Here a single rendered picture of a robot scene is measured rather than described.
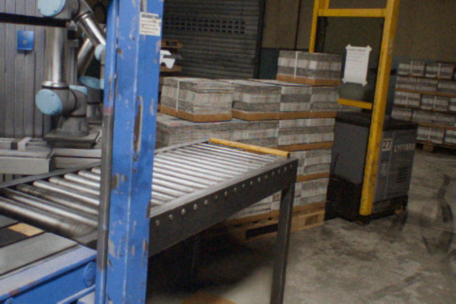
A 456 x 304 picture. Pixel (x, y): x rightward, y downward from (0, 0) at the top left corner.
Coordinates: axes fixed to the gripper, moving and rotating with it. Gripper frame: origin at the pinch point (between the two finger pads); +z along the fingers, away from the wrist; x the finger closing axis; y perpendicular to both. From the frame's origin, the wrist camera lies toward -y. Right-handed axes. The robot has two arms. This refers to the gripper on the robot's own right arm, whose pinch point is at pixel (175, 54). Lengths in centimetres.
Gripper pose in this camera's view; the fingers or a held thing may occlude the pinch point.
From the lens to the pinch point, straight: 206.5
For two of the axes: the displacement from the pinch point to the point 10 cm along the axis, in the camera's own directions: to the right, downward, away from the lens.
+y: -1.3, 9.9, 0.3
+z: 9.4, 1.3, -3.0
